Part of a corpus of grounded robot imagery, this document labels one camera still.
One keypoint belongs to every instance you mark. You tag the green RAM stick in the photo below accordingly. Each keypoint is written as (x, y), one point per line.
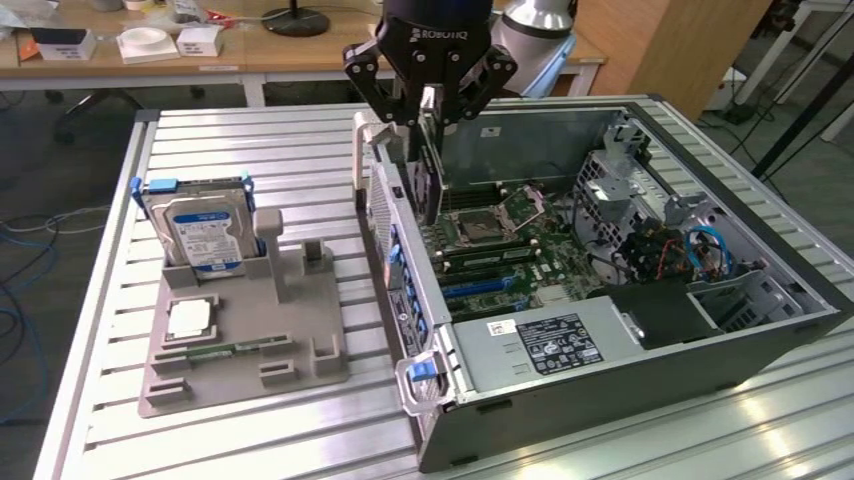
(230, 348)

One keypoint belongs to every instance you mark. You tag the silver chipset heatsink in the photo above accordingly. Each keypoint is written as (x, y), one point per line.
(554, 295)

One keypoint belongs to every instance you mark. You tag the green motherboard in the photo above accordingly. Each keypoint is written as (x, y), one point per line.
(554, 260)

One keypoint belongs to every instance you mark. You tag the clear bag with red item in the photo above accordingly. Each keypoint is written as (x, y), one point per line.
(200, 12)

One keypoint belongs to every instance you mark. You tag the brown wooden cabinet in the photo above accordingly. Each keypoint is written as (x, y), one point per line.
(667, 60)

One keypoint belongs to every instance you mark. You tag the white floor unit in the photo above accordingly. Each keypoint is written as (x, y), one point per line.
(730, 95)

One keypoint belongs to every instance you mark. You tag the grey parts rack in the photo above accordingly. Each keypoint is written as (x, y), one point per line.
(234, 385)

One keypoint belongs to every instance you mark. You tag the grey power supply unit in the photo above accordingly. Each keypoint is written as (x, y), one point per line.
(481, 350)

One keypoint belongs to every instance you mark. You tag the silver CPU chip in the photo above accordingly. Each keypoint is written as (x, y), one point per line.
(188, 320)

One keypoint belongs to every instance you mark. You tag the black RAM slot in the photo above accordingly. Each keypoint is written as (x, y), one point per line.
(474, 185)
(487, 248)
(474, 191)
(474, 197)
(474, 203)
(489, 257)
(487, 266)

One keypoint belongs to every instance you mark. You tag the open black PC case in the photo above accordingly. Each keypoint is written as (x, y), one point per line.
(601, 400)

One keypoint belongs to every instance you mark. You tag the white labelled box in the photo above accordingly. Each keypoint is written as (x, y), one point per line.
(200, 42)

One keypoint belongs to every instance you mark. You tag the clear plastic bag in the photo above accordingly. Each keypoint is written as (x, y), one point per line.
(27, 10)

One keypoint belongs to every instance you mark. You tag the white square tray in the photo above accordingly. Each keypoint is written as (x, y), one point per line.
(147, 47)

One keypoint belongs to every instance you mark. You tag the metal socket cover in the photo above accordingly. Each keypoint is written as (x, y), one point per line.
(523, 207)

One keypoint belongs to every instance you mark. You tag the black round lamp base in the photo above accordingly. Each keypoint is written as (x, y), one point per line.
(296, 24)

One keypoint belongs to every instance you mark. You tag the black stand pole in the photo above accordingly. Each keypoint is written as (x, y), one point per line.
(805, 95)

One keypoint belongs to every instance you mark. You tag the orange paper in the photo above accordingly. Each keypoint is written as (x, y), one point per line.
(28, 50)

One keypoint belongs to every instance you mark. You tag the perforated metal disk bay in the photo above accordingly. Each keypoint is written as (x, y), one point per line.
(603, 200)

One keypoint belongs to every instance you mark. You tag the wooden desk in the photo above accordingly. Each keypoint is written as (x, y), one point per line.
(294, 55)

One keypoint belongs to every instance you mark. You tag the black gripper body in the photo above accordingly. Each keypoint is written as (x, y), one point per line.
(434, 55)

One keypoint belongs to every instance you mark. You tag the hard disk with blue carrier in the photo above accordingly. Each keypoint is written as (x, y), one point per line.
(200, 235)

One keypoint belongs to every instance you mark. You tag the low metal disk bay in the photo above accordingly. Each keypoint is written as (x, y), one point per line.
(767, 285)

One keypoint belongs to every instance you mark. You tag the white box with black top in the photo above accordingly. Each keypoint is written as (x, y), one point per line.
(67, 50)

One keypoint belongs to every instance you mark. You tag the CPU socket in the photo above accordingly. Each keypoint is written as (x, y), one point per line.
(483, 227)

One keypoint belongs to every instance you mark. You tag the black office chair base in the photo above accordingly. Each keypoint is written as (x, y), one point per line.
(100, 98)

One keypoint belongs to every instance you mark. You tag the blue case release latch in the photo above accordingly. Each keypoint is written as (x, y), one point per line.
(422, 374)

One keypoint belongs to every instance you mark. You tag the graphics card with metal bracket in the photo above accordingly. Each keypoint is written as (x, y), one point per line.
(430, 190)

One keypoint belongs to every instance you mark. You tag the blue expansion slot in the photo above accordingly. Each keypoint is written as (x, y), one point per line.
(475, 289)

